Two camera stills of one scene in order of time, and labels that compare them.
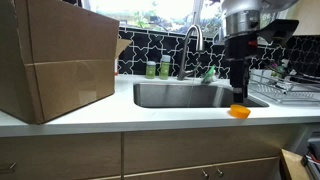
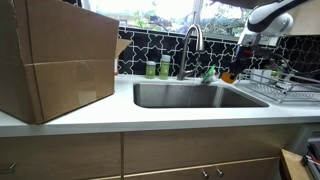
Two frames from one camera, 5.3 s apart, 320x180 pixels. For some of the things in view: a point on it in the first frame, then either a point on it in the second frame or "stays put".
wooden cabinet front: (161, 156) stays put
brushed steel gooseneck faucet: (184, 74) stays put
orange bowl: (239, 111) to (226, 76)
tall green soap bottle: (164, 72) stays put
